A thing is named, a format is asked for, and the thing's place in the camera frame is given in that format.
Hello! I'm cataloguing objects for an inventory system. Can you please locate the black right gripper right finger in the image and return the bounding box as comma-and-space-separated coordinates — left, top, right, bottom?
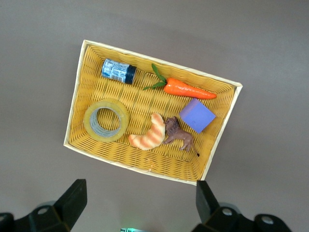
193, 180, 293, 232

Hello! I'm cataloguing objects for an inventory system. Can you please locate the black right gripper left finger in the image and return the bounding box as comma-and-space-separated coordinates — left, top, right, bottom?
0, 179, 87, 232

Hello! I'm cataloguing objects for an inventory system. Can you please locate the clear packing tape roll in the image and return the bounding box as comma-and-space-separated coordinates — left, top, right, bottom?
83, 98, 130, 143

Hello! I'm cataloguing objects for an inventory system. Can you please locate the brown toy lion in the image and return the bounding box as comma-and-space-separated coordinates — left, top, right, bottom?
162, 116, 200, 157

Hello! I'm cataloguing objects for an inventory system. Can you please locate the striped toy croissant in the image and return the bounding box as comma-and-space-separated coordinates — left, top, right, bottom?
128, 113, 166, 151

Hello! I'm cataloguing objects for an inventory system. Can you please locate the purple foam cube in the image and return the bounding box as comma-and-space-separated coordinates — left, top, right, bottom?
179, 98, 216, 134

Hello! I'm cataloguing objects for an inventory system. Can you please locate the orange toy carrot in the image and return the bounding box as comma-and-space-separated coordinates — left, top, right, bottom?
142, 63, 217, 100

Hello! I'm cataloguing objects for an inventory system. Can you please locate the yellow woven basket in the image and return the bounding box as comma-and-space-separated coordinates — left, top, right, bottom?
63, 40, 243, 186

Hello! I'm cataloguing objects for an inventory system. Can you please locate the brown table cover sheet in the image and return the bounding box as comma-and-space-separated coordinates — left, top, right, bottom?
0, 0, 309, 232

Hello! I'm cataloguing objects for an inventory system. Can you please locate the small jar black lid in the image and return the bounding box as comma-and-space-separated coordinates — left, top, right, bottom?
101, 58, 137, 85

